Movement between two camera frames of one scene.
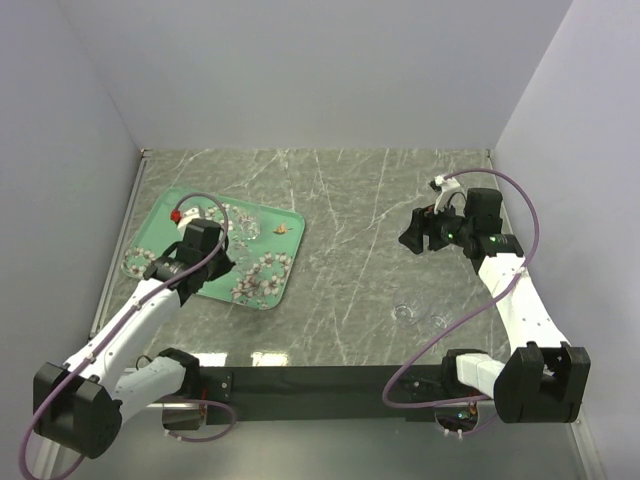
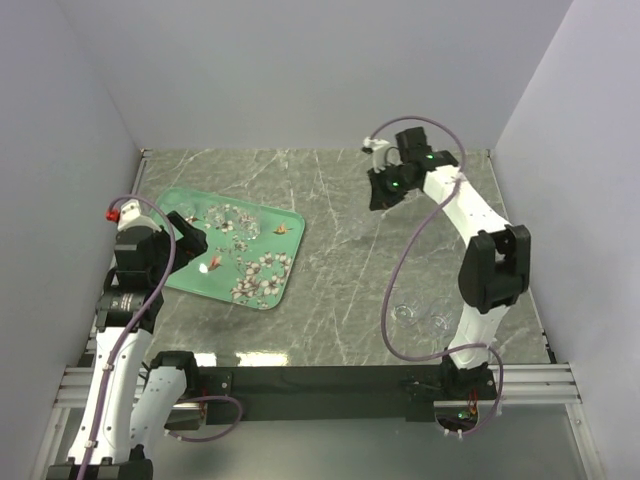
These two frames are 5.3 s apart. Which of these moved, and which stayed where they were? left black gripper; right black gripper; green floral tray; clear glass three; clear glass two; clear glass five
Moved: right black gripper; clear glass three; left black gripper
Stayed: clear glass five; green floral tray; clear glass two
